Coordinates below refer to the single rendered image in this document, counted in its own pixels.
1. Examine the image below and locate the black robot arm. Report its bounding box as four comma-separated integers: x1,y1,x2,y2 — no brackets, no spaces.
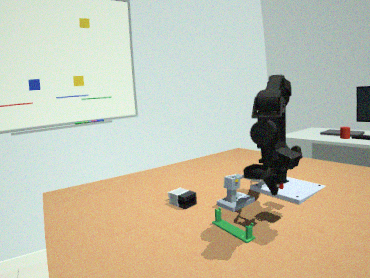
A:
250,74,302,169

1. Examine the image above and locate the grey pin with red cap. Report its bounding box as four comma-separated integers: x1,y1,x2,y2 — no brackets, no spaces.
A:
241,175,284,189

